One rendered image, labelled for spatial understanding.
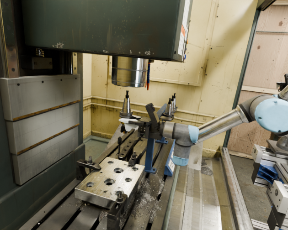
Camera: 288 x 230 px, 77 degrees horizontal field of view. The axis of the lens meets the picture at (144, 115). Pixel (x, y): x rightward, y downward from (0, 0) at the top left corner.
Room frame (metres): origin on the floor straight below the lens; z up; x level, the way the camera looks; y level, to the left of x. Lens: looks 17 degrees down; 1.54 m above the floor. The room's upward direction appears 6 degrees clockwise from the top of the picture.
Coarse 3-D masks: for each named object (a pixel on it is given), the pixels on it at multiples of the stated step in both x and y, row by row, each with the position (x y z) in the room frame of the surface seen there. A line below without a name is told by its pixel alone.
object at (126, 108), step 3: (126, 99) 0.82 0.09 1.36; (129, 99) 0.83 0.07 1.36; (123, 102) 0.83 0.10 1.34; (126, 102) 0.82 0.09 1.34; (129, 102) 0.83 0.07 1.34; (123, 105) 0.82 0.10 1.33; (126, 105) 0.82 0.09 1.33; (129, 105) 0.83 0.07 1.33; (123, 108) 0.82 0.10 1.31; (126, 108) 0.82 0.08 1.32; (129, 108) 0.82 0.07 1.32; (123, 111) 0.82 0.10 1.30; (126, 111) 0.81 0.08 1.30; (129, 111) 0.82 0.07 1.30
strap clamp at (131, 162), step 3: (135, 153) 0.96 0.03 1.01; (138, 153) 0.96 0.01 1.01; (132, 156) 0.90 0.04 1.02; (135, 156) 0.90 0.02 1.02; (138, 156) 0.93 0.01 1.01; (129, 159) 0.88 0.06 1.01; (132, 159) 0.90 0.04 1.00; (135, 159) 0.89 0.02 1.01; (138, 159) 0.95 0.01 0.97; (129, 162) 0.86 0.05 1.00; (132, 162) 0.86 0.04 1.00; (135, 162) 0.88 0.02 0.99; (138, 162) 0.95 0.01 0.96; (129, 165) 0.85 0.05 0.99; (132, 165) 0.85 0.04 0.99
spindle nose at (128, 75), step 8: (112, 56) 0.80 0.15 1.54; (112, 64) 0.79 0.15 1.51; (120, 64) 0.76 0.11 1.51; (128, 64) 0.76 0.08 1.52; (136, 64) 0.76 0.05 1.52; (144, 64) 0.79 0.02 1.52; (112, 72) 0.79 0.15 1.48; (120, 72) 0.76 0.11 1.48; (128, 72) 0.76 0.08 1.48; (136, 72) 0.76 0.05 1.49; (144, 72) 0.80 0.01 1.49; (112, 80) 0.79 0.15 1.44; (120, 80) 0.76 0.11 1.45; (128, 80) 0.76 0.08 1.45; (136, 80) 0.77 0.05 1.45; (144, 80) 0.80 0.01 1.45
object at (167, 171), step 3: (174, 141) 1.29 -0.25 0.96; (174, 144) 1.24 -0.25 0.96; (171, 147) 1.18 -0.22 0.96; (171, 150) 1.14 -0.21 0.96; (171, 153) 1.10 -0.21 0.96; (168, 156) 1.05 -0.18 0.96; (168, 159) 1.01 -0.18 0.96; (171, 159) 1.04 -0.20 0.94; (168, 162) 0.98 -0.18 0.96; (165, 165) 0.94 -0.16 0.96; (165, 168) 0.94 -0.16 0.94; (168, 168) 0.93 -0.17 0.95; (165, 171) 0.94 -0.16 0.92; (168, 171) 0.93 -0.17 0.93; (171, 171) 0.94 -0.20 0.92; (165, 174) 0.93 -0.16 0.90; (168, 174) 0.93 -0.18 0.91; (171, 174) 0.93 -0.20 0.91
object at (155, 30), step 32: (32, 0) 0.82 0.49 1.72; (64, 0) 0.78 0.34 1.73; (96, 0) 0.74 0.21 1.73; (128, 0) 0.71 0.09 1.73; (160, 0) 0.68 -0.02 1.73; (192, 0) 1.07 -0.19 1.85; (32, 32) 0.82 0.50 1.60; (64, 32) 0.78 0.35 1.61; (96, 32) 0.74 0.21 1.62; (128, 32) 0.71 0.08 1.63; (160, 32) 0.68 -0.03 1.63
